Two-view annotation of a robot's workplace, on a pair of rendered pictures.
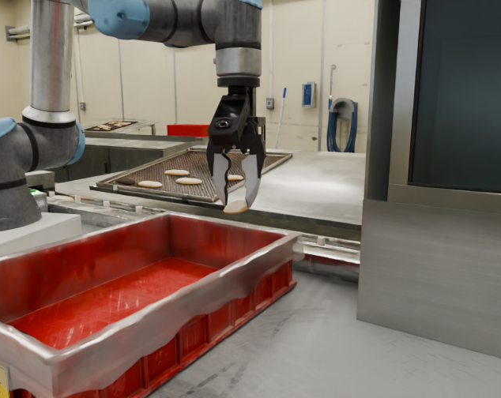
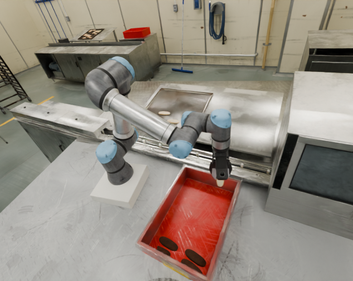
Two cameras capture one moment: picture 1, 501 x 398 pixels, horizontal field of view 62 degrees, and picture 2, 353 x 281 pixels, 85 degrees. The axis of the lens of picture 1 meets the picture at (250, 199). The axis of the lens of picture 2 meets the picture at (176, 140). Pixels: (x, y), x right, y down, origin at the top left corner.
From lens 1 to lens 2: 0.64 m
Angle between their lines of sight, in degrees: 28
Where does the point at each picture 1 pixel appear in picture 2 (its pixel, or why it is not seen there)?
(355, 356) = (268, 232)
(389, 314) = (275, 212)
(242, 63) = (225, 146)
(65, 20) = not seen: hidden behind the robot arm
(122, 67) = not seen: outside the picture
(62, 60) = not seen: hidden behind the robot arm
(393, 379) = (280, 242)
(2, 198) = (121, 173)
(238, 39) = (223, 139)
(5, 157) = (118, 160)
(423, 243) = (290, 200)
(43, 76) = (121, 124)
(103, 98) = (78, 12)
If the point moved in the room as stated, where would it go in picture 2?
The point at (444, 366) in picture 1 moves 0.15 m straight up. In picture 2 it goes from (294, 233) to (304, 215)
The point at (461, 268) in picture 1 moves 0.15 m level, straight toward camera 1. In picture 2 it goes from (302, 208) to (304, 243)
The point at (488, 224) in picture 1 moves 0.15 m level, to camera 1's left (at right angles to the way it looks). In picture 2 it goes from (314, 202) to (276, 208)
